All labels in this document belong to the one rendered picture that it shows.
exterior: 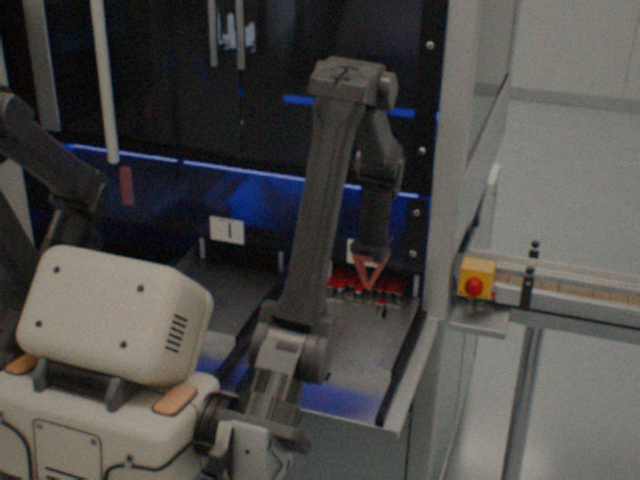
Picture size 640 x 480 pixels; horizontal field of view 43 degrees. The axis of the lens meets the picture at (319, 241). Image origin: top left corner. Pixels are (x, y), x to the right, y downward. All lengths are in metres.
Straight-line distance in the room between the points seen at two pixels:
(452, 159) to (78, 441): 0.97
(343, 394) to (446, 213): 0.44
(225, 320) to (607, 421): 1.70
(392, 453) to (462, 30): 1.08
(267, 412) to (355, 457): 1.15
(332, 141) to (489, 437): 2.02
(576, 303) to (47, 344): 1.24
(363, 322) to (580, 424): 1.41
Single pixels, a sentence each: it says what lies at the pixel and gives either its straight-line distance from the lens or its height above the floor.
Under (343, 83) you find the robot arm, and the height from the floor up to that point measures 1.59.
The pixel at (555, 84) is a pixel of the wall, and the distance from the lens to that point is 6.42.
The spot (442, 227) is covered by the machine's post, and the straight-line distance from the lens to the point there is 1.78.
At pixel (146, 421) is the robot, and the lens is 1.04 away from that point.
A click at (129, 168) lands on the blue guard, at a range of 2.01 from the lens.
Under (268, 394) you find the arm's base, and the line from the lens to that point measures 1.07.
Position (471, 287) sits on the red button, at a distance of 1.79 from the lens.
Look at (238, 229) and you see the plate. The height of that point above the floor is 1.03.
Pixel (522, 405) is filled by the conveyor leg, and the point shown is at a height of 0.58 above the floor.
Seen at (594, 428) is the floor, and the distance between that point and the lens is 3.10.
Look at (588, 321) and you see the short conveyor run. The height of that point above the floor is 0.88.
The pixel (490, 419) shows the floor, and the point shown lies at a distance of 3.04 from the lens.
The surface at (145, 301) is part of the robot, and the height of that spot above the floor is 1.36.
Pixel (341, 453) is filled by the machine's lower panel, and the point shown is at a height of 0.42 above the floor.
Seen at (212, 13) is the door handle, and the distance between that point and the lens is 1.72.
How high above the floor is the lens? 1.90
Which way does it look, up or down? 28 degrees down
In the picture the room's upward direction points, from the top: 1 degrees clockwise
